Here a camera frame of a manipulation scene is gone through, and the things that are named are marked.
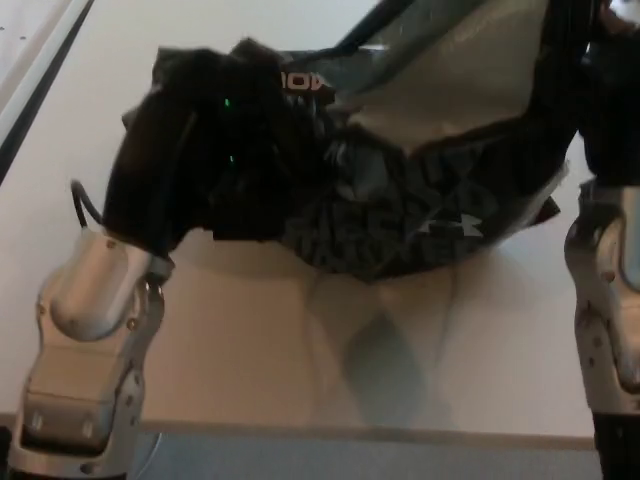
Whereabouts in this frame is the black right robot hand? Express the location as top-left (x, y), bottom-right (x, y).
top-left (576, 0), bottom-right (640, 189)

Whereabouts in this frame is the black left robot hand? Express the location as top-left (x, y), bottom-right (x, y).
top-left (102, 46), bottom-right (332, 252)

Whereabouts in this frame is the black Under Armour plastic bag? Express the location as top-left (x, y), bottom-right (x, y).
top-left (122, 0), bottom-right (594, 287)

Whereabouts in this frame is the white side table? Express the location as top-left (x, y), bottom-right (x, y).
top-left (0, 0), bottom-right (97, 169)

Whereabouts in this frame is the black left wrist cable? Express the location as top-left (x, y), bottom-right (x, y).
top-left (71, 178), bottom-right (109, 232)

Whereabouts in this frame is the white cable under desk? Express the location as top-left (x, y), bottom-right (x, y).
top-left (142, 432), bottom-right (165, 480)

